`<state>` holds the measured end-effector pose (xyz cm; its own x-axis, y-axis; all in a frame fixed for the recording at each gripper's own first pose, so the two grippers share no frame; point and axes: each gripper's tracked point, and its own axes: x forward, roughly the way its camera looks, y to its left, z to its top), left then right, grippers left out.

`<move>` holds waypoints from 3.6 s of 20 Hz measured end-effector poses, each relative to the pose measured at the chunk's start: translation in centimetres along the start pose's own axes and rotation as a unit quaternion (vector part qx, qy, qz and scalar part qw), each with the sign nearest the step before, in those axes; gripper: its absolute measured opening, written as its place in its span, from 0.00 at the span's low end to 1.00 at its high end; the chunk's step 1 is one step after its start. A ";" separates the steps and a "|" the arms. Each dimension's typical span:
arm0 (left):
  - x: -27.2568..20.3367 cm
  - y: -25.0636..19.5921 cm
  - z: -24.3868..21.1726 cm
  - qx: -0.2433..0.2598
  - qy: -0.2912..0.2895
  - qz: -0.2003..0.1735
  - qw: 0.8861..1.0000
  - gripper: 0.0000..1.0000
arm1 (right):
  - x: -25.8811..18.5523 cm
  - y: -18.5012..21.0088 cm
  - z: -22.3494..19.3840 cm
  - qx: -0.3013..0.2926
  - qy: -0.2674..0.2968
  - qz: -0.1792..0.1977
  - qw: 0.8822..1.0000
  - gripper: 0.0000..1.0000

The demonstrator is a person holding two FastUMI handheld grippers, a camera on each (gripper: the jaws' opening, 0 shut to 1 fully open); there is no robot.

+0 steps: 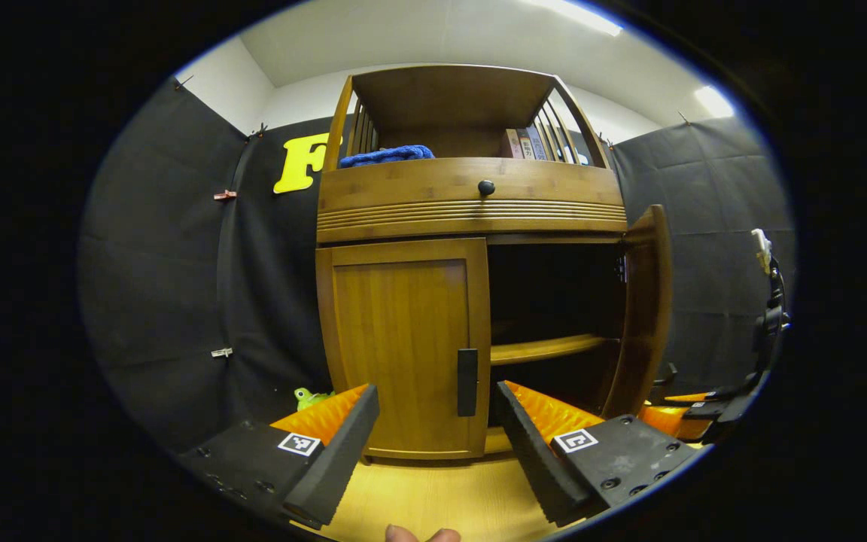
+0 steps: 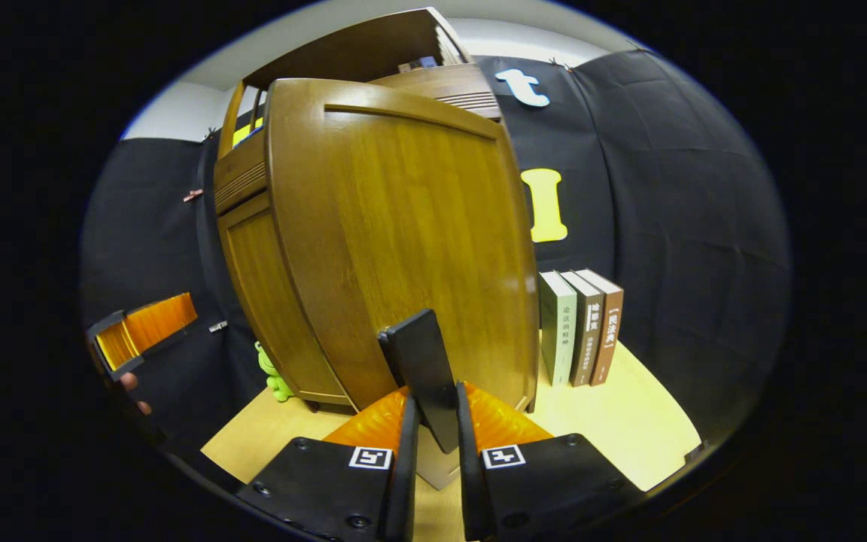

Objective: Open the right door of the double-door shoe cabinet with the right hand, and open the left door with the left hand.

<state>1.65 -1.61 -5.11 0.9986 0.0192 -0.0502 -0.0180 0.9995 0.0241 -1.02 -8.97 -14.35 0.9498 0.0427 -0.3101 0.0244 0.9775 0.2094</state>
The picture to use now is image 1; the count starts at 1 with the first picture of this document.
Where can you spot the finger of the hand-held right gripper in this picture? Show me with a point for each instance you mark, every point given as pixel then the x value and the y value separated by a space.
pixel 685 397
pixel 667 421

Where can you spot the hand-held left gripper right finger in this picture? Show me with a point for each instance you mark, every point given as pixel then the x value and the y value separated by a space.
pixel 539 467

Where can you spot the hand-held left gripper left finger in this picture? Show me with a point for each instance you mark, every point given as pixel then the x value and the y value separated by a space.
pixel 337 459

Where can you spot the wooden shoe cabinet door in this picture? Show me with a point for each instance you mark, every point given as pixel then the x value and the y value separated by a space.
pixel 400 346
pixel 640 301

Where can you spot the wooden double-door shoe cabinet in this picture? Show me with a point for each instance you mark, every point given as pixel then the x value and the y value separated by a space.
pixel 463 211

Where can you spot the green frog toy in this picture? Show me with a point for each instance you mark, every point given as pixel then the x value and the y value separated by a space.
pixel 305 397

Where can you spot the wooden inner shelf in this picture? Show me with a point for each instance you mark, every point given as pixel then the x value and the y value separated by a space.
pixel 546 349

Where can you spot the white clip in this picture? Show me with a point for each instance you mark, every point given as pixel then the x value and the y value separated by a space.
pixel 221 352

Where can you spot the ceiling light panel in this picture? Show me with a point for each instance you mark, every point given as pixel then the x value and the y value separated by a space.
pixel 580 16
pixel 713 102

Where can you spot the black backdrop cloth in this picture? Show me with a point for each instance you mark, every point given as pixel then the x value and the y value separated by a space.
pixel 170 263

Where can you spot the wooden drawer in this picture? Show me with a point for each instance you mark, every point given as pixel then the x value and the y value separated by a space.
pixel 403 192

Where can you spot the black round drawer knob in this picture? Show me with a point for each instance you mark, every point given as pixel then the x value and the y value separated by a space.
pixel 486 187

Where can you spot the red clip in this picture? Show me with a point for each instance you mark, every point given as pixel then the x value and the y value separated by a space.
pixel 225 196

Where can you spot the brown book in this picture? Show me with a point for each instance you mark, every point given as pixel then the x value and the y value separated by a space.
pixel 526 144

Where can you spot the pink book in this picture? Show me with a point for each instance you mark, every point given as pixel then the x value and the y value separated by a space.
pixel 512 144

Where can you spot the blue towel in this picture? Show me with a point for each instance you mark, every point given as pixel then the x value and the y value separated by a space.
pixel 388 156

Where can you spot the dark metal clip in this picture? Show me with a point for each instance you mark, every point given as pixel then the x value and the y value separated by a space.
pixel 257 134

